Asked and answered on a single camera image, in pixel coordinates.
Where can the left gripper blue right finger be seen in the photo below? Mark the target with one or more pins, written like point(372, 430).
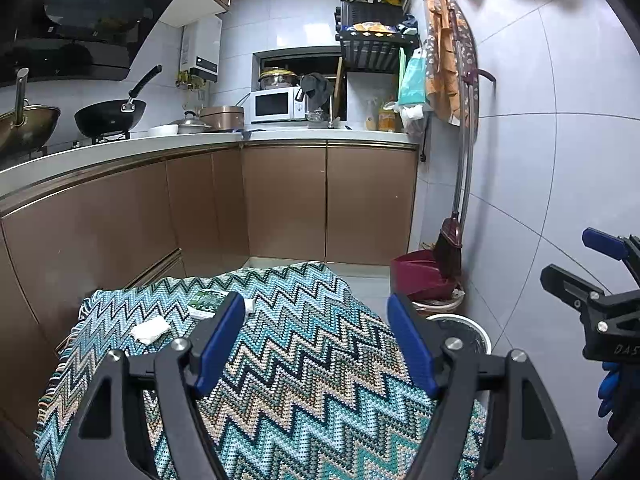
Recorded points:
point(420, 342)

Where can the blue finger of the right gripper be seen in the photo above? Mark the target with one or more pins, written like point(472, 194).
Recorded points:
point(571, 289)
point(613, 247)

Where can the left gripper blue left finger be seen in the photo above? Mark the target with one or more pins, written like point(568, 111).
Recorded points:
point(212, 341)

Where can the white tissue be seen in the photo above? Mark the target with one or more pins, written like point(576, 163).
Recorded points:
point(150, 331)

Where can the white rimmed trash bin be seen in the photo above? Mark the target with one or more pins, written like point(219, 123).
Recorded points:
point(464, 328)

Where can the brown kitchen cabinets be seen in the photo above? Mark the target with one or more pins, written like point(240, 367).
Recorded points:
point(195, 211)

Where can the white basket under dustpan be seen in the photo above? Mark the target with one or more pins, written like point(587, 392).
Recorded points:
point(438, 300)

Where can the blue gloved hand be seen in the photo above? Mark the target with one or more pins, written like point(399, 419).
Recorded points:
point(619, 388)

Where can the maroon dustpan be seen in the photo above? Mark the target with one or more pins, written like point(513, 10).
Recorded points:
point(417, 276)

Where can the zigzag knitted table cloth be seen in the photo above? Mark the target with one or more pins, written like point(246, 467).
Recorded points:
point(315, 386)

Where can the steel pot lid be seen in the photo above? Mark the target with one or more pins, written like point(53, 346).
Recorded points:
point(190, 123)

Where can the copper rice cooker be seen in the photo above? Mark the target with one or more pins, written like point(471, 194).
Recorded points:
point(223, 117)

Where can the white microwave oven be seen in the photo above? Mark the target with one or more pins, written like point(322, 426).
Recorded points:
point(287, 104)

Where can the black frying pan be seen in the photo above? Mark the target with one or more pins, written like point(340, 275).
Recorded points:
point(107, 118)

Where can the teal plastic bag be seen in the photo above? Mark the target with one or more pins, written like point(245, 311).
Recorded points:
point(412, 90)

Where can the white water heater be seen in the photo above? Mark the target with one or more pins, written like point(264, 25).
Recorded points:
point(200, 46)

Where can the black range hood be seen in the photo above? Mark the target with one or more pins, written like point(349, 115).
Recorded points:
point(74, 39)

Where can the black wall rack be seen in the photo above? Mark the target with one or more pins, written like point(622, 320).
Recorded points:
point(375, 35)

